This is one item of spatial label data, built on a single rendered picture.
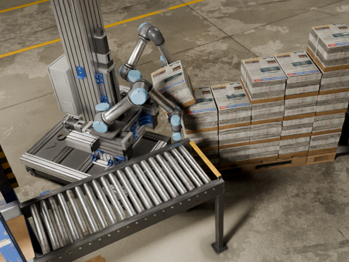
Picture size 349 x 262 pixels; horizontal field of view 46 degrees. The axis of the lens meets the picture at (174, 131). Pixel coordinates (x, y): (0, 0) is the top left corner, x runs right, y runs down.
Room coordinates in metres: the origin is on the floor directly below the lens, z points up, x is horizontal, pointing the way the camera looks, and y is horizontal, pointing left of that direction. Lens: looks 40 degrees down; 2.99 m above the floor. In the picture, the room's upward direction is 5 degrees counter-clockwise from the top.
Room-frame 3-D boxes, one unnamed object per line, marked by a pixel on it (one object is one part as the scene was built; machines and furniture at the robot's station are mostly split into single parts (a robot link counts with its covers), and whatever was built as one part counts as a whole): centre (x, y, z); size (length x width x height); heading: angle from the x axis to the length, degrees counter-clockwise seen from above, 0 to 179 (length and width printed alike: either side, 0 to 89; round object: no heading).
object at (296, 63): (3.00, -1.08, 1.06); 0.37 x 0.28 x 0.01; 4
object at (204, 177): (2.20, -0.13, 0.77); 0.47 x 0.05 x 0.05; 23
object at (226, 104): (2.97, -0.66, 0.42); 1.17 x 0.39 x 0.83; 94
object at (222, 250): (1.99, -0.28, 0.01); 0.14 x 0.13 x 0.01; 23
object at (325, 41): (3.02, -1.39, 0.65); 0.39 x 0.30 x 1.29; 4
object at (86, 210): (1.87, 0.65, 0.77); 0.47 x 0.05 x 0.05; 23
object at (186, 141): (2.20, 0.51, 0.74); 1.34 x 0.05 x 0.12; 113
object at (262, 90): (2.98, -0.79, 0.95); 0.38 x 0.29 x 0.23; 4
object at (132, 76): (3.12, 0.30, 0.98); 0.13 x 0.12 x 0.14; 34
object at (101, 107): (2.68, 0.55, 0.98); 0.13 x 0.12 x 0.14; 175
